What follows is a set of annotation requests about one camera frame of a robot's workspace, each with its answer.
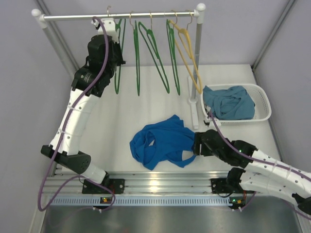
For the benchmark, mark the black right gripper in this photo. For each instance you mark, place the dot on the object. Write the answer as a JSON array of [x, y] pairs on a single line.
[[198, 141]]

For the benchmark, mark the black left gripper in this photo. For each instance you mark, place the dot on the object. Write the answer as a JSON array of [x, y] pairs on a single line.
[[117, 56]]

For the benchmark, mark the green hanger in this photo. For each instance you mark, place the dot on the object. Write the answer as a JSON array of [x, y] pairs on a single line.
[[136, 47], [150, 41], [171, 37], [120, 29]]

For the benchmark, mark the blue tank top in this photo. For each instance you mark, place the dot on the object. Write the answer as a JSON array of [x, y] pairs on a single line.
[[163, 141]]

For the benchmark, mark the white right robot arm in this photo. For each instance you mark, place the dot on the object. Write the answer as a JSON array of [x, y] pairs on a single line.
[[254, 171]]

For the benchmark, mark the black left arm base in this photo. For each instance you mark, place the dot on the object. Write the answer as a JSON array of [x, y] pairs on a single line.
[[115, 185]]

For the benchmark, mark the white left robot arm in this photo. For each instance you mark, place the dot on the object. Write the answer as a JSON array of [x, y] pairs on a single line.
[[86, 89]]

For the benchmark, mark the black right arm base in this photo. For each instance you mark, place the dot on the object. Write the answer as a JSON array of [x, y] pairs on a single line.
[[223, 188]]

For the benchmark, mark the yellow hanger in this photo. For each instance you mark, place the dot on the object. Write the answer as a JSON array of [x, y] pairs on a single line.
[[184, 37]]

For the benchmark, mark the light blue garment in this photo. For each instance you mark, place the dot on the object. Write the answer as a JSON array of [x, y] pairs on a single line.
[[233, 103]]

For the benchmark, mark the white laundry basket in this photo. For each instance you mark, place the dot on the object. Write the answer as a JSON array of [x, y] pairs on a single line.
[[262, 105]]

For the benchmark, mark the silver clothes rack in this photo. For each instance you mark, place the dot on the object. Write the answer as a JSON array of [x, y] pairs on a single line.
[[46, 23]]

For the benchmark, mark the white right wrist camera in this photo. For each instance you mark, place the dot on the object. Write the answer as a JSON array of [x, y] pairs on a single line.
[[211, 121]]

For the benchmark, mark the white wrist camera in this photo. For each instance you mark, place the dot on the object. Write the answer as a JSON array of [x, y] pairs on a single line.
[[211, 121], [110, 28]]

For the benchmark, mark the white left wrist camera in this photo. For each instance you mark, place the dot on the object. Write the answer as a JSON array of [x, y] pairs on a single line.
[[110, 28]]

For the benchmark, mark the perforated cable duct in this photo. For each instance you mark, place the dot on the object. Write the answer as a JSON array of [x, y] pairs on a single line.
[[147, 201]]

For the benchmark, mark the aluminium mounting rail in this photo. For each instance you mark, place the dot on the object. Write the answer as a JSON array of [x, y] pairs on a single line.
[[144, 183]]

